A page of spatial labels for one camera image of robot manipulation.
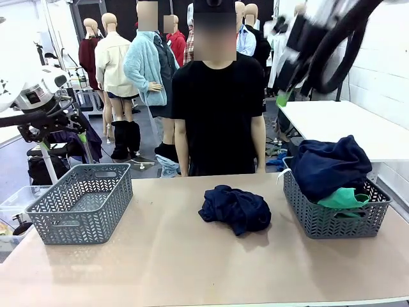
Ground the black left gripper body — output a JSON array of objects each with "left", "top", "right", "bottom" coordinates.
[{"left": 28, "top": 113, "right": 73, "bottom": 138}]

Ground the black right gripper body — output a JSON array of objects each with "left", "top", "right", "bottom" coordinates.
[{"left": 276, "top": 15, "right": 330, "bottom": 92}]

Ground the dark navy fleece garment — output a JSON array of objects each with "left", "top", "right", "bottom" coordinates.
[{"left": 289, "top": 134, "right": 373, "bottom": 203}]

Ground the green garment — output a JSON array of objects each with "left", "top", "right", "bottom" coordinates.
[{"left": 316, "top": 187, "right": 371, "bottom": 218}]

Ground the navy blue garment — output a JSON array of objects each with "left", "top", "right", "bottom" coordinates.
[{"left": 197, "top": 184, "right": 272, "bottom": 237}]

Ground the person's left forearm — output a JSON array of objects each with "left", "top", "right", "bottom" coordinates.
[{"left": 252, "top": 115, "right": 268, "bottom": 175}]

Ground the person's right forearm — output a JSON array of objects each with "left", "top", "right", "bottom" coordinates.
[{"left": 174, "top": 120, "right": 190, "bottom": 177}]

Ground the dark purple draped cloth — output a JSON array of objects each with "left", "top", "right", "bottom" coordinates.
[{"left": 47, "top": 108, "right": 104, "bottom": 164}]

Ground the white stand pole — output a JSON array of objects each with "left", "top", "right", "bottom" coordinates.
[{"left": 38, "top": 145, "right": 59, "bottom": 185}]

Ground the black bag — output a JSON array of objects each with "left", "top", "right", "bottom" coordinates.
[{"left": 27, "top": 155, "right": 70, "bottom": 186}]

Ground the mannequin in black jacket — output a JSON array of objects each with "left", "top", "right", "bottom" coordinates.
[{"left": 244, "top": 3, "right": 272, "bottom": 65}]

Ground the black fuzzy boot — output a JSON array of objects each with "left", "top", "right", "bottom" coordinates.
[
  {"left": 126, "top": 120, "right": 142, "bottom": 157},
  {"left": 110, "top": 120, "right": 128, "bottom": 161}
]

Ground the mannequin in light-blue shirt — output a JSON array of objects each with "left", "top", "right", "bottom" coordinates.
[{"left": 235, "top": 1, "right": 257, "bottom": 58}]

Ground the white side table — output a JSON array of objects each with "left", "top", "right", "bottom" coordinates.
[{"left": 277, "top": 100, "right": 409, "bottom": 164}]

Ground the royal blue cloth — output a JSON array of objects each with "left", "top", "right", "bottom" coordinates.
[{"left": 266, "top": 152, "right": 288, "bottom": 173}]

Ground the person in black t-shirt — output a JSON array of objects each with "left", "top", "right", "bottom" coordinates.
[{"left": 171, "top": 0, "right": 268, "bottom": 177}]

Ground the clear plastic storage box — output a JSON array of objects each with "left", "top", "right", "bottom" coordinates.
[{"left": 0, "top": 184, "right": 54, "bottom": 255}]

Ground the mannequin in maroon garment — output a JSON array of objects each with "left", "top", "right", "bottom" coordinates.
[{"left": 78, "top": 17, "right": 104, "bottom": 92}]

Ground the white paper tag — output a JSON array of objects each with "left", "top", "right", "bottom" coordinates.
[{"left": 275, "top": 168, "right": 294, "bottom": 187}]

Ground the light blue denim garment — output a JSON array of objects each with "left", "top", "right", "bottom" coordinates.
[{"left": 156, "top": 154, "right": 182, "bottom": 178}]

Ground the grey plastic lattice basket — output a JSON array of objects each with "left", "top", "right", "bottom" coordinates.
[
  {"left": 282, "top": 156, "right": 393, "bottom": 240},
  {"left": 24, "top": 162, "right": 134, "bottom": 246}
]

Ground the mannequin in dark grey shirt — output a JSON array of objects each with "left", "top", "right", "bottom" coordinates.
[{"left": 153, "top": 31, "right": 180, "bottom": 164}]

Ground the mannequin in plaid shirt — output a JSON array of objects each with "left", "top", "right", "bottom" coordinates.
[{"left": 183, "top": 2, "right": 196, "bottom": 67}]

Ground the black cap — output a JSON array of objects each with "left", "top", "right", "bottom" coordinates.
[{"left": 193, "top": 0, "right": 237, "bottom": 14}]

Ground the mannequin in red jacket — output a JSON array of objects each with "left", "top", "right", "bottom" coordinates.
[{"left": 163, "top": 14, "right": 187, "bottom": 68}]

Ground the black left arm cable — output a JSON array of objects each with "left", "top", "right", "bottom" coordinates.
[{"left": 0, "top": 95, "right": 75, "bottom": 129}]

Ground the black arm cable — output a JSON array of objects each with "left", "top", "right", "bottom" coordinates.
[
  {"left": 0, "top": 95, "right": 75, "bottom": 129},
  {"left": 300, "top": 0, "right": 383, "bottom": 95}
]

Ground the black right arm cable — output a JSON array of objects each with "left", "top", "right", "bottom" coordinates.
[{"left": 300, "top": 0, "right": 383, "bottom": 95}]

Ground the flat mannequin base plate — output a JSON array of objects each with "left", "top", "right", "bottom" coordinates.
[{"left": 127, "top": 157, "right": 157, "bottom": 173}]

